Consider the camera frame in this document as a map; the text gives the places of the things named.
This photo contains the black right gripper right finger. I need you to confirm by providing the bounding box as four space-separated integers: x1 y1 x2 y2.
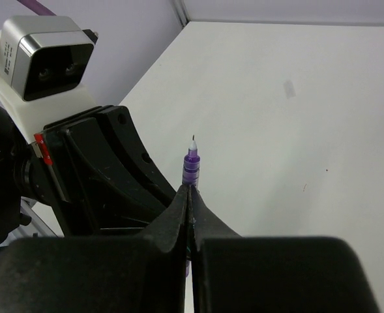
188 187 379 312

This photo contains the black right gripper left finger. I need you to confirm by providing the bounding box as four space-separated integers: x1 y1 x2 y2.
0 186 189 312

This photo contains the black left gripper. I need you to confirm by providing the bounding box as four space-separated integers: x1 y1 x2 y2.
37 106 175 235

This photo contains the purple gel pen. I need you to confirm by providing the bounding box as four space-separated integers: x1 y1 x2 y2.
182 135 201 278

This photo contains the transparent pen cap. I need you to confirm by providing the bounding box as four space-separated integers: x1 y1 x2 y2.
284 80 296 98

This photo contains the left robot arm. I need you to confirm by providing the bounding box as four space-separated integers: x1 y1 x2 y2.
0 106 175 244

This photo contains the left aluminium frame post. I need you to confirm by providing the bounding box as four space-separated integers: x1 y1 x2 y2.
172 0 188 27

